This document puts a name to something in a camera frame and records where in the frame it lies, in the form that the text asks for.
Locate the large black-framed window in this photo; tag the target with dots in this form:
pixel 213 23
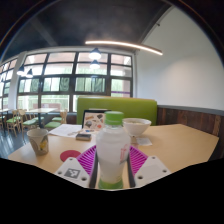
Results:
pixel 66 83

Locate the flat round red coaster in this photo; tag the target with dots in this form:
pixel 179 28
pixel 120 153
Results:
pixel 69 155

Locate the white ceramic bowl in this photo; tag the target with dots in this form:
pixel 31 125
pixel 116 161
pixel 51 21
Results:
pixel 136 126

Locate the group of pendant ceiling lamps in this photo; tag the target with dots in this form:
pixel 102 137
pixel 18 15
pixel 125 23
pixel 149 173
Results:
pixel 95 55

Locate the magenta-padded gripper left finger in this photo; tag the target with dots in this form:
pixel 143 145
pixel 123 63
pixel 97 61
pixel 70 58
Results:
pixel 71 171

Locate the group of wooden green-seat chairs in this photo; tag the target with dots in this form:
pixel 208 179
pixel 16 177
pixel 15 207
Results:
pixel 15 121

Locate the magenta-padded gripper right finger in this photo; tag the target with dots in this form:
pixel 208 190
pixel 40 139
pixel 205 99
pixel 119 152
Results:
pixel 151 170

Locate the white plastic packet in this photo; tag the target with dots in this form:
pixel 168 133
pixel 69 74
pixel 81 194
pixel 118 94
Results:
pixel 144 141

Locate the green-capped clear drink bottle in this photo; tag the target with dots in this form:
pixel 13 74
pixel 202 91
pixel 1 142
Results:
pixel 112 150

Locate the green upholstered booth bench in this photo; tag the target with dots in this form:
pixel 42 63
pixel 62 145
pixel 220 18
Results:
pixel 133 108

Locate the black tablet with stickers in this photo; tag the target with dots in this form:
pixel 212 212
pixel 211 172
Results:
pixel 93 120

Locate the white paper sheets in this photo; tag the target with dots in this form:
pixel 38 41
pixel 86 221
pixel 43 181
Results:
pixel 65 130

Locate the beige paper cup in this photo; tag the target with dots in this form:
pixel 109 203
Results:
pixel 38 141

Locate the small grey handheld device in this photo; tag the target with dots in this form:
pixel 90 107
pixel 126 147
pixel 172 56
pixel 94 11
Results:
pixel 83 136

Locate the long curved linear light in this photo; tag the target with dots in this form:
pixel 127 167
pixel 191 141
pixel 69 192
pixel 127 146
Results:
pixel 126 44

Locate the wooden dining table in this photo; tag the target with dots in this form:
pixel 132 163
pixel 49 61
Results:
pixel 41 111

